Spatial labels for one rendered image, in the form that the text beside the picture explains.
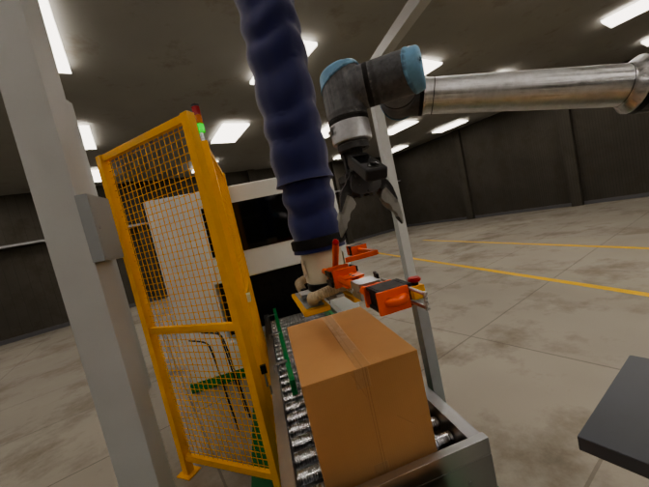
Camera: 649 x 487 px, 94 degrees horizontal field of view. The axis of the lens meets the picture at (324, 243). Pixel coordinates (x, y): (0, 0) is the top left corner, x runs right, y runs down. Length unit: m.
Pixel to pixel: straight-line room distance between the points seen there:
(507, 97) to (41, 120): 1.72
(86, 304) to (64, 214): 0.40
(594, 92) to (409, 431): 1.06
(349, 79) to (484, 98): 0.32
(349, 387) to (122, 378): 1.09
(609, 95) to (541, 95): 0.13
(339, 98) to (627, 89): 0.60
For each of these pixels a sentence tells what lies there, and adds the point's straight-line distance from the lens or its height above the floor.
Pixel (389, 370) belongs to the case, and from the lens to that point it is 1.09.
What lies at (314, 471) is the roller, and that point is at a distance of 1.39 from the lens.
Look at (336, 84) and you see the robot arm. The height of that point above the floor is 1.71.
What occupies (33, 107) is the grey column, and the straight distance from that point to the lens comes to 1.84.
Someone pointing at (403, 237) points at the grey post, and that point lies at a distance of 4.13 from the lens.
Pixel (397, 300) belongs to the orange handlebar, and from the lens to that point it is 0.64.
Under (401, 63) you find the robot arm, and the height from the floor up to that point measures 1.71.
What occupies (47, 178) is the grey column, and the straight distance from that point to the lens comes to 1.76.
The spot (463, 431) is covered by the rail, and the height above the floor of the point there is 0.59.
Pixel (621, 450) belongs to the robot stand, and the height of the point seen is 0.75.
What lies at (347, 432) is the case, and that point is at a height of 0.76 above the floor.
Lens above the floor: 1.44
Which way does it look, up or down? 5 degrees down
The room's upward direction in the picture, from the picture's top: 13 degrees counter-clockwise
